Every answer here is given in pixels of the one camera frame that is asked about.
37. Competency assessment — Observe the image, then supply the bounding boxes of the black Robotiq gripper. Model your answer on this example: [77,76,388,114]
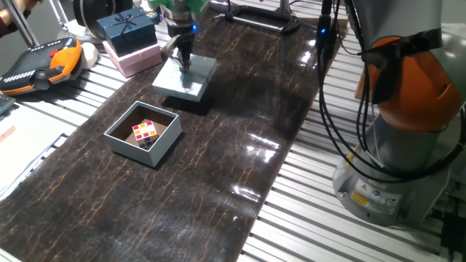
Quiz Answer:
[162,10,200,72]

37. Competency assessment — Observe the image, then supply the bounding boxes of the light blue box lid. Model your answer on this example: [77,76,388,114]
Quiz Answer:
[151,53,218,103]

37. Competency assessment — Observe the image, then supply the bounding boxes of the pink flat box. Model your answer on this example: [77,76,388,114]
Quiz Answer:
[102,40,163,79]

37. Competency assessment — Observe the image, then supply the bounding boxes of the dark blue ribboned gift box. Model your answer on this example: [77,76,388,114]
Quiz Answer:
[96,7,158,57]

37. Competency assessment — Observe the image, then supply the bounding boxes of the light blue open box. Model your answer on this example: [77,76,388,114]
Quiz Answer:
[103,100,183,168]

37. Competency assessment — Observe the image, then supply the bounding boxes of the person hand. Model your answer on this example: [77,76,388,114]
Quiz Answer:
[14,0,43,12]

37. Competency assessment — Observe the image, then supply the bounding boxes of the white round object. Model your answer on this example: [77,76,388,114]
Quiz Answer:
[80,42,99,70]

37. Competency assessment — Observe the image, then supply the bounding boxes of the black round spool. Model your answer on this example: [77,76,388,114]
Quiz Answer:
[72,0,134,40]

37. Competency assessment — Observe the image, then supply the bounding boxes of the white Rubik's cube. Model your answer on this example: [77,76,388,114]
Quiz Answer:
[131,120,159,151]

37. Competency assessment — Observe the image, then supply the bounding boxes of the black stand base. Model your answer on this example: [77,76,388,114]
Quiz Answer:
[218,0,301,36]

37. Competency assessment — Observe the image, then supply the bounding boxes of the dark marble pattern mat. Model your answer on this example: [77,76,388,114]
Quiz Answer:
[0,7,349,262]

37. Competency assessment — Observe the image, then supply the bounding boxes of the orange black teach pendant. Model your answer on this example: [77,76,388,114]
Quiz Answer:
[0,36,83,96]

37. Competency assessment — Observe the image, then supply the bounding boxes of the slanted grey metal pole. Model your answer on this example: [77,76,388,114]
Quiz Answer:
[3,0,40,49]

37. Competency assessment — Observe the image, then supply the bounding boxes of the black computer keyboard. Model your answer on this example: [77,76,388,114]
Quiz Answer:
[0,93,16,116]

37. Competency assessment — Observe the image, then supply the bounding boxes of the white paper sheets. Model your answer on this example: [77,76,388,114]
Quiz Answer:
[0,105,68,199]

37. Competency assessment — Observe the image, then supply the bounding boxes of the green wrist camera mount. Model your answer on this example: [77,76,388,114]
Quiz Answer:
[158,0,211,14]

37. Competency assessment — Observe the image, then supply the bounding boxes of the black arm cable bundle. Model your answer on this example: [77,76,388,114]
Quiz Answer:
[315,0,466,183]

